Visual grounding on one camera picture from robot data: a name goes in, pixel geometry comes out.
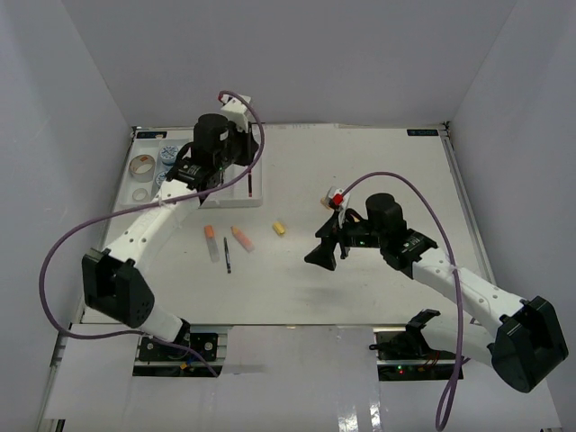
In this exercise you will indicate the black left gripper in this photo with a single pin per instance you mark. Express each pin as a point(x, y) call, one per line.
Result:
point(249, 145)

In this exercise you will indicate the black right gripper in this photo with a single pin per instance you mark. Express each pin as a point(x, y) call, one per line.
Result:
point(330, 234)

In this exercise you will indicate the blue slime jar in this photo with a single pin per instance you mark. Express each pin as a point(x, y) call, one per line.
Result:
point(160, 178)
point(168, 155)

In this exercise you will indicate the black pen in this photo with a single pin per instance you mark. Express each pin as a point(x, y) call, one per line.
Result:
point(227, 255)

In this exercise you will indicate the large clear tape roll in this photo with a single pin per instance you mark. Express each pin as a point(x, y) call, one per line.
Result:
point(142, 168)

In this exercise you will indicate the small clear tape roll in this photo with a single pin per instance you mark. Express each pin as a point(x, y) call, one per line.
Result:
point(140, 195)

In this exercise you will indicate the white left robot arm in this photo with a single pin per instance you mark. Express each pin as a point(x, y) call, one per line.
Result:
point(114, 278)

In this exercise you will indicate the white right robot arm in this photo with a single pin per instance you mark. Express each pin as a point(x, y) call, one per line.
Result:
point(521, 340)

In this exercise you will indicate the yellow eraser block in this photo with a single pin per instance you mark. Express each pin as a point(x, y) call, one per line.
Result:
point(279, 228)

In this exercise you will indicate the pink orange highlighter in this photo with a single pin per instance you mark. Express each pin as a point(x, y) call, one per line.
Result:
point(242, 239)

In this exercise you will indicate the white compartment tray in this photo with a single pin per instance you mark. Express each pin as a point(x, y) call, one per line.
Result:
point(151, 141)

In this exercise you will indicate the orange capped glue stick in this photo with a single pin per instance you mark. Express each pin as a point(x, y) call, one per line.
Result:
point(212, 244)

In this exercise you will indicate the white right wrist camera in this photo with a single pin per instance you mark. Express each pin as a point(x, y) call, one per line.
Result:
point(339, 203)

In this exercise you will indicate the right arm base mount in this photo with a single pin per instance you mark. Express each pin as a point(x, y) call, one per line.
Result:
point(404, 354)

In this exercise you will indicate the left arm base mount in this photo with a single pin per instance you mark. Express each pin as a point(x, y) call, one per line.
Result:
point(205, 344)

